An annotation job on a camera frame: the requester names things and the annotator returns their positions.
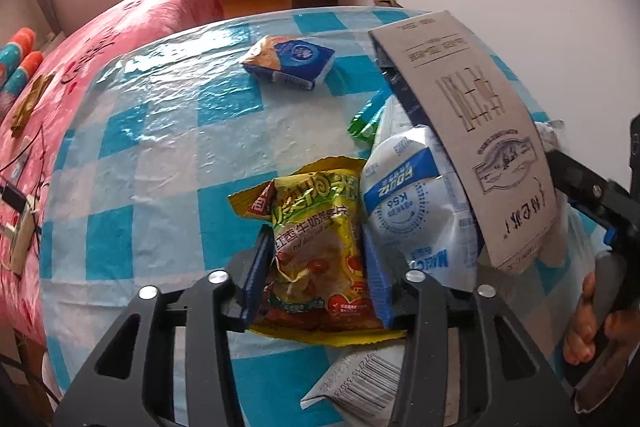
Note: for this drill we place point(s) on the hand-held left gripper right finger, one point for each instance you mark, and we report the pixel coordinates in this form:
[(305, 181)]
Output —
[(377, 279)]

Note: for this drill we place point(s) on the gold cloth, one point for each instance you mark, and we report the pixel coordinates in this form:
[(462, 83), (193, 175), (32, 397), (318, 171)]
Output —
[(30, 102)]

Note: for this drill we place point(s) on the white barcode wrapper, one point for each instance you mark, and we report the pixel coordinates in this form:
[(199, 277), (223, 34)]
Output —
[(360, 382)]

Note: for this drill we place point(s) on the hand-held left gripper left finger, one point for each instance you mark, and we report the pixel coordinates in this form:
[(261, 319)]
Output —
[(252, 279)]

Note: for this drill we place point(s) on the bed with pink blanket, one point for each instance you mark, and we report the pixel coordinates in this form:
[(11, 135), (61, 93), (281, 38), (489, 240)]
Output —
[(100, 37)]

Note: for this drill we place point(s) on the white power strip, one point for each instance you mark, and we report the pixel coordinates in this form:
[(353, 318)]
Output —
[(22, 237)]

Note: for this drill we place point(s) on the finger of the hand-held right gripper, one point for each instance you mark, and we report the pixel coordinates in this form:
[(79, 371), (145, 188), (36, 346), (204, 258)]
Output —
[(607, 234), (590, 187)]

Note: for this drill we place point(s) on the yellow snack bag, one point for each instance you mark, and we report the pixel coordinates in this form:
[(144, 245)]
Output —
[(315, 247)]

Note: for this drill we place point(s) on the white and blue plastic bag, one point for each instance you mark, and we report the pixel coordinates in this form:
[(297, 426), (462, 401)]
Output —
[(415, 207)]

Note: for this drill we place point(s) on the black charger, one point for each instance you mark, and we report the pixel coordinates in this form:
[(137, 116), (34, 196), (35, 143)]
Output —
[(11, 197)]

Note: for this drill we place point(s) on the person's right hand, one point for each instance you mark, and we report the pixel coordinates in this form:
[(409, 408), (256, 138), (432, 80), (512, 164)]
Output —
[(580, 332)]

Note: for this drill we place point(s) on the teal orange folded quilt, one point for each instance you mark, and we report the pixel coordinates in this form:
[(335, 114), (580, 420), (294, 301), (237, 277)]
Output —
[(20, 67)]

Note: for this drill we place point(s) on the blue and yellow packet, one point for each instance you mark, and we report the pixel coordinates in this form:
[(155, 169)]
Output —
[(300, 57)]

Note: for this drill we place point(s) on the clear plastic bag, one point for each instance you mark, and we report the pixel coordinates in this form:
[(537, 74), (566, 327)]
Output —
[(575, 252)]

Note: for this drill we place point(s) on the blue checked tablecloth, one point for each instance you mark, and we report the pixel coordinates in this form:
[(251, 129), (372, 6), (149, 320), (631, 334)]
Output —
[(175, 132)]

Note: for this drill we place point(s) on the green wrapper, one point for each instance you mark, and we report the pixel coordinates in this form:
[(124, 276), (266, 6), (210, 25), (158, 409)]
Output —
[(365, 119)]

